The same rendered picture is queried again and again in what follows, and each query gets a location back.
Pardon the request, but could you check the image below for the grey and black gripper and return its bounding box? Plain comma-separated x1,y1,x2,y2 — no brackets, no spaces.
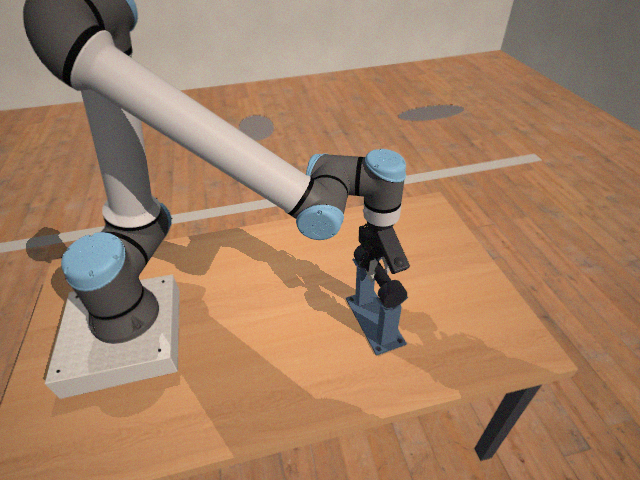
358,221,394,282

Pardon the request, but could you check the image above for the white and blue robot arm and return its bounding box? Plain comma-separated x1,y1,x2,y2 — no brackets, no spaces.
23,0,406,344

